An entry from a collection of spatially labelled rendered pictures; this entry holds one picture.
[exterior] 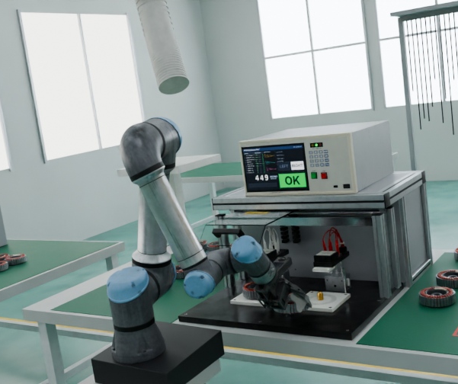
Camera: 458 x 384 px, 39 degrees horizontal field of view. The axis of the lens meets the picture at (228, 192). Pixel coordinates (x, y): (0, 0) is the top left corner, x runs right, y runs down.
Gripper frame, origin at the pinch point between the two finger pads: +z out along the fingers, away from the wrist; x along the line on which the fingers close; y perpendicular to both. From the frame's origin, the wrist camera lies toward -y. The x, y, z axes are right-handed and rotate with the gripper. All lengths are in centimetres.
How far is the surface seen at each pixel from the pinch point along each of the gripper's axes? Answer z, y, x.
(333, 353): 3.9, 13.0, 15.7
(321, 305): 13.0, -6.4, 3.5
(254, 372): 135, -25, -85
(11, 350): 128, -10, -264
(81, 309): 8, 8, -92
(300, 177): -4.4, -46.1, -9.0
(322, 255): 9.4, -23.3, 0.5
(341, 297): 18.7, -13.1, 6.8
